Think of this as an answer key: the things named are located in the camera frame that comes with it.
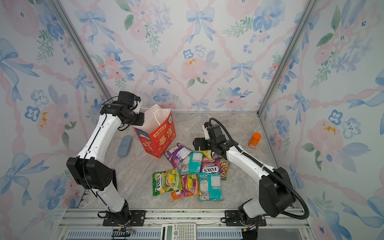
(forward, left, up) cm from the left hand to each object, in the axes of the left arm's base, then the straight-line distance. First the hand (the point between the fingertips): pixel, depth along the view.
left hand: (141, 118), depth 83 cm
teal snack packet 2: (-30, -38, -23) cm, 53 cm away
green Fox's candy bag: (-27, -14, -21) cm, 37 cm away
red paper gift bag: (-8, -10, -2) cm, 13 cm away
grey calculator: (-50, -23, -23) cm, 59 cm away
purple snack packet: (-10, -19, -21) cm, 30 cm away
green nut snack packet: (-16, -48, -23) cm, 56 cm away
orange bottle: (-2, -68, -17) cm, 70 cm away
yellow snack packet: (-10, -38, -19) cm, 43 cm away
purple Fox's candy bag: (-18, -40, -21) cm, 49 cm away
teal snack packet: (-16, -30, -22) cm, 40 cm away
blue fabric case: (-5, +15, -21) cm, 26 cm away
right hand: (-8, -33, -10) cm, 35 cm away
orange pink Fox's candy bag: (-29, -27, -22) cm, 46 cm away
